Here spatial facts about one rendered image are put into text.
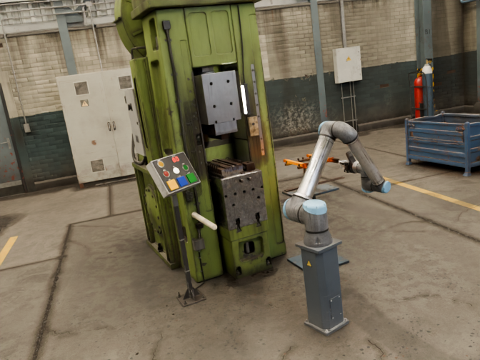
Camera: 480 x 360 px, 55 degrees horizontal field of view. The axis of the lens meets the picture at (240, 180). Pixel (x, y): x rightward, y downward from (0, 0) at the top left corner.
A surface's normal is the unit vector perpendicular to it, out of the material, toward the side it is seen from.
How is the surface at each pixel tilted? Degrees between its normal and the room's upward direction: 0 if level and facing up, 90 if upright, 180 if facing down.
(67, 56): 90
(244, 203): 90
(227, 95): 90
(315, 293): 90
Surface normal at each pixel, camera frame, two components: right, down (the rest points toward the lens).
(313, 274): -0.80, 0.24
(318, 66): 0.28, 0.18
